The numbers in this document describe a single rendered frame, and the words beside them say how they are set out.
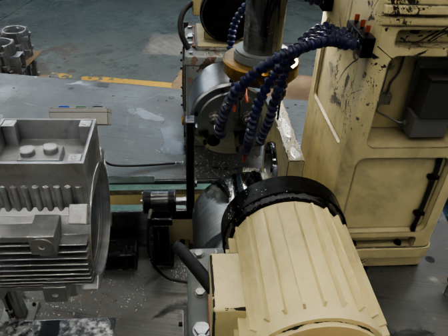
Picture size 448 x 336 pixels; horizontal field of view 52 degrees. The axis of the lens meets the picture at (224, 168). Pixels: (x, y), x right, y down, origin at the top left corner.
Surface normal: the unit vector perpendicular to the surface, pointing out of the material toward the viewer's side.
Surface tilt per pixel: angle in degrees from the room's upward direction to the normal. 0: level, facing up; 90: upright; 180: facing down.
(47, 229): 1
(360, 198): 90
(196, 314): 0
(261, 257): 40
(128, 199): 90
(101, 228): 36
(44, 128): 91
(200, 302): 0
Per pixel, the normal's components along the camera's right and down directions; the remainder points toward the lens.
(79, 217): 0.09, -0.15
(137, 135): 0.04, -0.80
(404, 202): 0.07, 0.59
